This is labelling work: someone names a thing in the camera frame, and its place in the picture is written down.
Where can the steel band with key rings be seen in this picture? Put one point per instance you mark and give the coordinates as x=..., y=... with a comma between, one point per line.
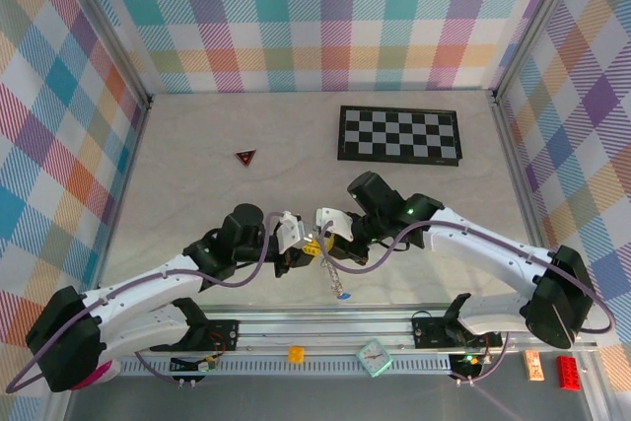
x=334, y=278

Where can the blue key tag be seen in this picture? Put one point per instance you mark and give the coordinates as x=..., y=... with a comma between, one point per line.
x=344, y=296

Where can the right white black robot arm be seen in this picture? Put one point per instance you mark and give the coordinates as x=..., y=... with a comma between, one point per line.
x=483, y=248

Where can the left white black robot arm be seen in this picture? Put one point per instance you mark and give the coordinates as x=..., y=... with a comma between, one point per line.
x=148, y=293

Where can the black grey chessboard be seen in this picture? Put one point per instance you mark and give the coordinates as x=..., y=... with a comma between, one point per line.
x=399, y=135

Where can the red black triangle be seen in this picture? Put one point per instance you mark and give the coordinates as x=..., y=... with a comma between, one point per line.
x=245, y=157

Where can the yellow toy brick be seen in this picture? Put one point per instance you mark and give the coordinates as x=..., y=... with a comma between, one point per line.
x=297, y=355

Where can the teal square clock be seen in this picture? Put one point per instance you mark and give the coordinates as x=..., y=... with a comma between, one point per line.
x=373, y=357

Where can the small circuit board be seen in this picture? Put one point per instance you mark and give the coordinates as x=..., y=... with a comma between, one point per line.
x=202, y=365
x=468, y=361

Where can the orange wooden block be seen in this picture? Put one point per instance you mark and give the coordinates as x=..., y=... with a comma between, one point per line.
x=533, y=366

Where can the red toy brick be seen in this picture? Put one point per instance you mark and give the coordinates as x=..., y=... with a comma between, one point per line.
x=569, y=371

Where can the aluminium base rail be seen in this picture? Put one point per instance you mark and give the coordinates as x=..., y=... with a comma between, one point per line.
x=320, y=329

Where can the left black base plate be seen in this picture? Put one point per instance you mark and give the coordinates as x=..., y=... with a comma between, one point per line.
x=224, y=337

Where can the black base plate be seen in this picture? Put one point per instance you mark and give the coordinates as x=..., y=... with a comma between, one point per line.
x=224, y=337
x=429, y=334

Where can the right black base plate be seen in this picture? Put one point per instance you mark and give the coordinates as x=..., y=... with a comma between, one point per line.
x=429, y=334

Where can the aluminium side rail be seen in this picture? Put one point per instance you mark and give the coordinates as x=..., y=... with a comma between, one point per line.
x=521, y=169
x=129, y=169

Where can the aluminium frame post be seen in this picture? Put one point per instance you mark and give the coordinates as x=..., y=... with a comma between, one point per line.
x=109, y=31
x=538, y=21

